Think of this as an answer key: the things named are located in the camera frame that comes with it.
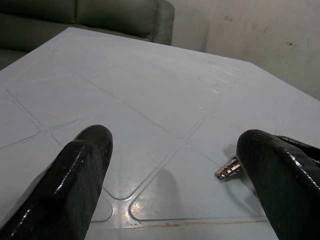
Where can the round pink table sticker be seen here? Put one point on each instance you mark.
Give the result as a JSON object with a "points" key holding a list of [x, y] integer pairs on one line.
{"points": [[208, 80]]}

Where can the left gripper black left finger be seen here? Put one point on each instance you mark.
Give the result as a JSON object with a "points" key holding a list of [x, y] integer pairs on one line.
{"points": [[62, 187]]}

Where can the green leather sofa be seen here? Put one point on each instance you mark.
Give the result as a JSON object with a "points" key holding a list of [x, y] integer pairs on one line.
{"points": [[100, 15]]}

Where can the small silver key bunch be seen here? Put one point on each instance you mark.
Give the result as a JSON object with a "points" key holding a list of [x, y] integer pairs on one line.
{"points": [[228, 170]]}

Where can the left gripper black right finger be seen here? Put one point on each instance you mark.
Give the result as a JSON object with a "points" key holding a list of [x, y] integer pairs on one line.
{"points": [[287, 187]]}

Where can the white folding table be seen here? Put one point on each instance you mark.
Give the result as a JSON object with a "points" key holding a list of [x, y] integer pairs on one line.
{"points": [[125, 100]]}

